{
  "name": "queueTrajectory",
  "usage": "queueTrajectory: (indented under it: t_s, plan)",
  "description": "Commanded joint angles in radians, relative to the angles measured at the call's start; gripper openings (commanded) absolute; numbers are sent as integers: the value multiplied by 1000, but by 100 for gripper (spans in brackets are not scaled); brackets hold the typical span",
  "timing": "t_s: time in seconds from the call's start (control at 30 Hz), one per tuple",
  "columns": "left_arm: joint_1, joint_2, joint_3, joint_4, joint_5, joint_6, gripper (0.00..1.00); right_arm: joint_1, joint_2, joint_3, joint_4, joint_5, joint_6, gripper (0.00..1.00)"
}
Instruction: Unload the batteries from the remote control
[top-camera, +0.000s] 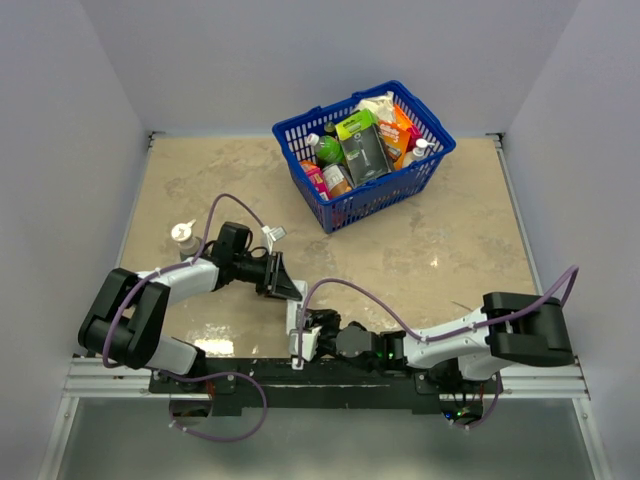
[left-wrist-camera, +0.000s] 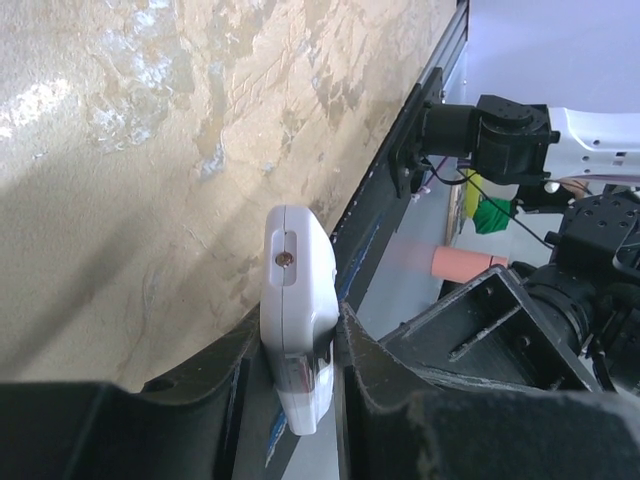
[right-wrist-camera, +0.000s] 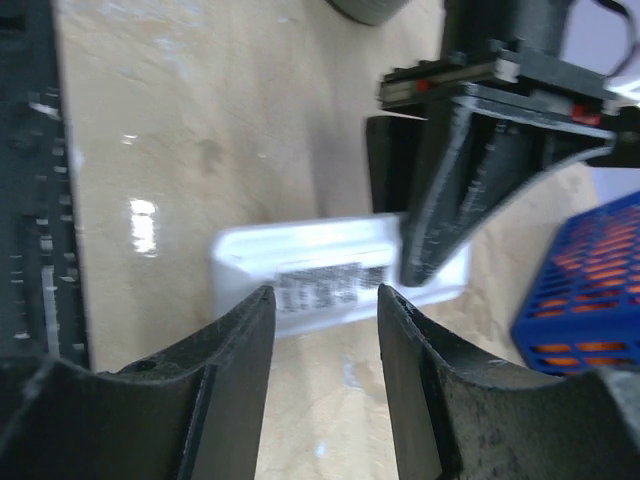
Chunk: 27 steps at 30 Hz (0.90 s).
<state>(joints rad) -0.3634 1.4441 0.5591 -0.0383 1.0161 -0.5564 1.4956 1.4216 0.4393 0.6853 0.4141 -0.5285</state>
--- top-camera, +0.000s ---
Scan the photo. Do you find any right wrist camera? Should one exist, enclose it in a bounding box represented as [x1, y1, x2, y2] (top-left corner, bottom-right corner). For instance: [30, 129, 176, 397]
[289, 326, 322, 371]

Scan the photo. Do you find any dark green sauce bottle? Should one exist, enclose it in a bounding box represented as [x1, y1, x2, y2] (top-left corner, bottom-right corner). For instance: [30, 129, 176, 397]
[170, 219, 202, 260]

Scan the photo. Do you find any white remote control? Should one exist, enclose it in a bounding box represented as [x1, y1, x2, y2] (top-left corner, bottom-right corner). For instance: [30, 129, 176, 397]
[285, 280, 309, 335]

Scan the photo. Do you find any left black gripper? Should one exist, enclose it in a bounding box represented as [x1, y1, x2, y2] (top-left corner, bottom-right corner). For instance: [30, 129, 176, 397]
[233, 250, 302, 303]

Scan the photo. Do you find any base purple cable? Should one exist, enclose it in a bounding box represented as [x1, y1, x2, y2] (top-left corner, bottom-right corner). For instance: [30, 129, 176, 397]
[159, 370, 271, 444]
[447, 374, 505, 430]

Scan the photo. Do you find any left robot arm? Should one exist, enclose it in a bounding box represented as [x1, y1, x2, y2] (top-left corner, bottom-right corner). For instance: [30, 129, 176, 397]
[78, 222, 304, 392]

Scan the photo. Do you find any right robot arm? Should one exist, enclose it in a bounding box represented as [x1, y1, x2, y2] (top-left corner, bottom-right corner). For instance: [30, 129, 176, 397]
[289, 292, 574, 393]

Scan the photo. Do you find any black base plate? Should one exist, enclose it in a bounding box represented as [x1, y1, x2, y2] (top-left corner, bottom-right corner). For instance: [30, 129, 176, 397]
[148, 356, 501, 416]

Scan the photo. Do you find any green grey razor box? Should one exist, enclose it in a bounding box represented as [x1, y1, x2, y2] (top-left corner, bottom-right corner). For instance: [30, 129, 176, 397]
[336, 110, 392, 187]

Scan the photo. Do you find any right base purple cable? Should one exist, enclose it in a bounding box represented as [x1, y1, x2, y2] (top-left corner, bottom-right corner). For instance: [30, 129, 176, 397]
[447, 374, 505, 430]

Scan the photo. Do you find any dark small bottle cap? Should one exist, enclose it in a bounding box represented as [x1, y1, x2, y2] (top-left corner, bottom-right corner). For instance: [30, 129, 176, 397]
[324, 122, 336, 137]

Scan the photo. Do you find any beige paper bag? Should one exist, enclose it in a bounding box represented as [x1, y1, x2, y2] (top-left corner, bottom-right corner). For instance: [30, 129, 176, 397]
[356, 91, 396, 123]

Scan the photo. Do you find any white pump bottle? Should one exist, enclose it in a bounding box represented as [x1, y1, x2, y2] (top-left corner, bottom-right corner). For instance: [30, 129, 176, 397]
[402, 138, 434, 168]

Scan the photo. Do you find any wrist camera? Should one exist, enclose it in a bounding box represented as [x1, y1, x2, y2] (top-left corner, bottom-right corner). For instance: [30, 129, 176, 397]
[261, 225, 287, 254]
[289, 326, 322, 371]

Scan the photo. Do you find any brown labelled jar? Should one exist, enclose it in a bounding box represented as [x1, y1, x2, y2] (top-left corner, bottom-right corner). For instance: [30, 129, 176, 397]
[322, 163, 353, 198]

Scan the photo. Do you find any orange razor pack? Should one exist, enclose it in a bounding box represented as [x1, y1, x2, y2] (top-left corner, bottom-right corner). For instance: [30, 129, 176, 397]
[378, 104, 414, 170]

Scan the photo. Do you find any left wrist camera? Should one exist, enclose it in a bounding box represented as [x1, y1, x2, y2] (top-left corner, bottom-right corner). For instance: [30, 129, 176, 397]
[261, 225, 287, 254]

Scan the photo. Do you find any blue plastic shopping basket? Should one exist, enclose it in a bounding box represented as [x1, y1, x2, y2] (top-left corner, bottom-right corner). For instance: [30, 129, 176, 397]
[272, 80, 456, 234]

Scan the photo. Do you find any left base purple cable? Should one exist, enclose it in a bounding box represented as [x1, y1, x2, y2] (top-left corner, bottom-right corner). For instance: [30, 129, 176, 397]
[159, 370, 271, 444]

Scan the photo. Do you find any pink box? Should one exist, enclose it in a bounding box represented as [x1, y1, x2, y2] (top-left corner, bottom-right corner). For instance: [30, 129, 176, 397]
[300, 160, 331, 201]

